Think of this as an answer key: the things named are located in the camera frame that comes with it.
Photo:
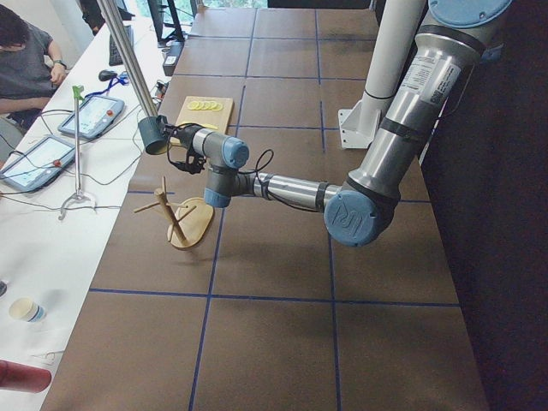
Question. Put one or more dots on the computer mouse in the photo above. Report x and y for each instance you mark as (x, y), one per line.
(105, 75)

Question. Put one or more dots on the white pedestal column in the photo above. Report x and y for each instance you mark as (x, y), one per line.
(399, 23)

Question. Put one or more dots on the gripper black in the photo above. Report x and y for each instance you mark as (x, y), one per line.
(184, 135)

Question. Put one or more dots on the black power adapter box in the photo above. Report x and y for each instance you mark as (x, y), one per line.
(171, 57)

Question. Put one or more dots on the far teach pendant tablet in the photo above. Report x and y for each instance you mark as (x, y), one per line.
(96, 114)

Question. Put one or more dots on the wooden cup rack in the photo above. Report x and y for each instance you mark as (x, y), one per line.
(188, 220)

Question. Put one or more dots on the teach pendant tablet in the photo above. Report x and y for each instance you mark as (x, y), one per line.
(96, 114)
(40, 165)

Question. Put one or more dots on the teal mug yellow inside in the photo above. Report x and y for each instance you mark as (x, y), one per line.
(152, 133)

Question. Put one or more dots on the bamboo cutting board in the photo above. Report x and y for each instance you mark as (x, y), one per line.
(217, 118)

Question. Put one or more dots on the near teach pendant tablet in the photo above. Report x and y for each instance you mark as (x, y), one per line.
(40, 165)

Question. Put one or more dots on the reacher grabber tool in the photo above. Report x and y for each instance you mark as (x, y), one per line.
(79, 196)

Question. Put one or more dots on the paper cup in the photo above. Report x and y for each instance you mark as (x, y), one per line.
(27, 310)

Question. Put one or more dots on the seated person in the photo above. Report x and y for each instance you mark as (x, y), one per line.
(32, 68)

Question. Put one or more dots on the red cylinder bottle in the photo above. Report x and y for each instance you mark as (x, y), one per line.
(24, 378)

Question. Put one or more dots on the black keyboard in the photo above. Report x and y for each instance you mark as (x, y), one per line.
(115, 57)

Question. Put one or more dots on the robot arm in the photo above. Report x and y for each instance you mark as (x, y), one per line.
(420, 52)

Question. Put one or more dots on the aluminium frame post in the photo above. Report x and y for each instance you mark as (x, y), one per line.
(113, 20)

